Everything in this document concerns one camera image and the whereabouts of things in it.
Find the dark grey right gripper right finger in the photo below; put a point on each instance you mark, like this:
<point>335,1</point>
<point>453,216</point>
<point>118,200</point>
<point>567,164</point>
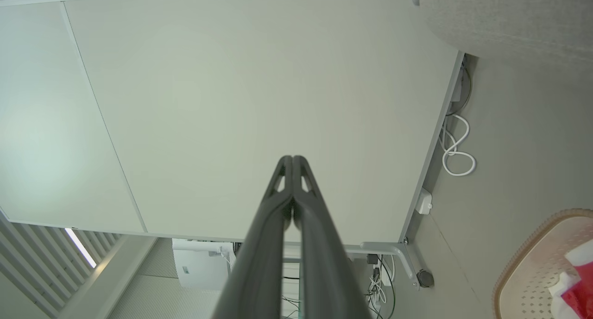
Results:
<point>324,272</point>

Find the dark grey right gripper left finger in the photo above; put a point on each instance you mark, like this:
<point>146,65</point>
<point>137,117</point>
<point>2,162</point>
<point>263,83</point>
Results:
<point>259,263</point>

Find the black caster wheel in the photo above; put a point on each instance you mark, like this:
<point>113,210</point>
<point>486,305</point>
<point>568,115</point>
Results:
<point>425,278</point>

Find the small white plastic box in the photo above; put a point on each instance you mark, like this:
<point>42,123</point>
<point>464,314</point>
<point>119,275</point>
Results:
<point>423,202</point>

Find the wide white partition panel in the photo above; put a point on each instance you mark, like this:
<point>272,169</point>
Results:
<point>255,101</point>

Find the long ceiling light strip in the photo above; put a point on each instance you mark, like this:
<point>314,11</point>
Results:
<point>81,247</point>

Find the cream perforated laundry basket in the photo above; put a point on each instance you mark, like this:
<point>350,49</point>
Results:
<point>523,282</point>

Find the narrow white partition panel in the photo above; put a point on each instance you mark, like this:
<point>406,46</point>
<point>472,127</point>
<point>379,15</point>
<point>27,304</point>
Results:
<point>51,124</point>

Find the red and white jersey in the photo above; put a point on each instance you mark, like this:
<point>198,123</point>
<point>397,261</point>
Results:
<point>579,291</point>

